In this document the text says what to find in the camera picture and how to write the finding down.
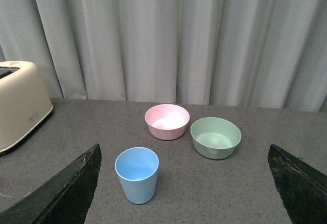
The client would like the green plastic bowl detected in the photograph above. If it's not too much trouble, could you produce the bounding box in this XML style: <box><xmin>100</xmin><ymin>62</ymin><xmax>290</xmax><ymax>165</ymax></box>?
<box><xmin>190</xmin><ymin>117</ymin><xmax>242</xmax><ymax>160</ymax></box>

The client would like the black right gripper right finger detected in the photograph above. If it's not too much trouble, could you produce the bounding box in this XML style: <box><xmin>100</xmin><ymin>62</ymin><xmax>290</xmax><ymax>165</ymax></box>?
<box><xmin>267</xmin><ymin>144</ymin><xmax>326</xmax><ymax>223</ymax></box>

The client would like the pink plastic bowl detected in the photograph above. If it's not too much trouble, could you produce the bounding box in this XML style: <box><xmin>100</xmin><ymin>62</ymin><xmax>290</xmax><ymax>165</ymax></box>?
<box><xmin>145</xmin><ymin>104</ymin><xmax>190</xmax><ymax>141</ymax></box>

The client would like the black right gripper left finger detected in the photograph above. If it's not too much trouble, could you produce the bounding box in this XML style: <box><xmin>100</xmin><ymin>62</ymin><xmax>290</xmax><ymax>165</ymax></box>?
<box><xmin>1</xmin><ymin>144</ymin><xmax>102</xmax><ymax>223</ymax></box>

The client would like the cream white toaster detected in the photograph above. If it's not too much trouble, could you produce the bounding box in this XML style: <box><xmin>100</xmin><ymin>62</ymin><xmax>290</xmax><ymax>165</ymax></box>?
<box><xmin>1</xmin><ymin>61</ymin><xmax>53</xmax><ymax>153</ymax></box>

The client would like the grey white curtain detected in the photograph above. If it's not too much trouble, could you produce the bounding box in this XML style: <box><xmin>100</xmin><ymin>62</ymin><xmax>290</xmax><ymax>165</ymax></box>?
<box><xmin>1</xmin><ymin>0</ymin><xmax>326</xmax><ymax>111</ymax></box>

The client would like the blue plastic cup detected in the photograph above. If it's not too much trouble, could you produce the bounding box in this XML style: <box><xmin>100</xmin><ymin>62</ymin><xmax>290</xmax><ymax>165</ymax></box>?
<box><xmin>114</xmin><ymin>147</ymin><xmax>159</xmax><ymax>205</ymax></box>

